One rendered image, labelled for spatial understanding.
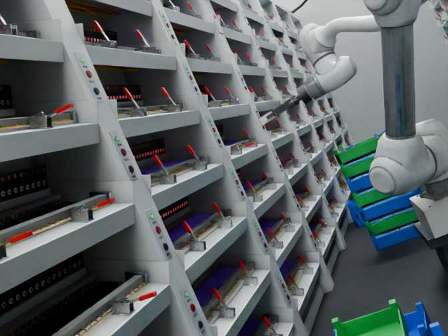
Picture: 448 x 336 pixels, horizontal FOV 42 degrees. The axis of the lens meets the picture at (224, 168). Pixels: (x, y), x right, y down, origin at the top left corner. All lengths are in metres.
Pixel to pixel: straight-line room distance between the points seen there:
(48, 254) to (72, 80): 0.47
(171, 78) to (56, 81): 0.70
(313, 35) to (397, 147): 0.64
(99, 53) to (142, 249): 0.51
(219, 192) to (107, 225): 0.84
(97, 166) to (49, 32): 0.32
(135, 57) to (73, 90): 0.39
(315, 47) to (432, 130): 0.57
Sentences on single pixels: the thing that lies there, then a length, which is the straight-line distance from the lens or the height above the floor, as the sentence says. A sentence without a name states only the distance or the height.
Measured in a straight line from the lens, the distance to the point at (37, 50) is 1.29.
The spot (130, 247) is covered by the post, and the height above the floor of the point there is 0.64.
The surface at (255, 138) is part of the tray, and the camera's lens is 2.65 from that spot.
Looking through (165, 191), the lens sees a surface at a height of 0.73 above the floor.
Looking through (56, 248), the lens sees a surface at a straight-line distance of 1.05.
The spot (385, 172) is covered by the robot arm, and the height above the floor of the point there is 0.49.
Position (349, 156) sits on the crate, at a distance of 3.02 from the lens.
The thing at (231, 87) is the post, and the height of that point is 1.03.
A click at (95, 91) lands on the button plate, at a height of 1.00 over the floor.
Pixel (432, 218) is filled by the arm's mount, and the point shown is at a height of 0.27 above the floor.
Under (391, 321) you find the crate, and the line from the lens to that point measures 1.86.
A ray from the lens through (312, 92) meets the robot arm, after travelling 2.39.
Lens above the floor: 0.74
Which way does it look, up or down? 1 degrees down
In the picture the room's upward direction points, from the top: 24 degrees counter-clockwise
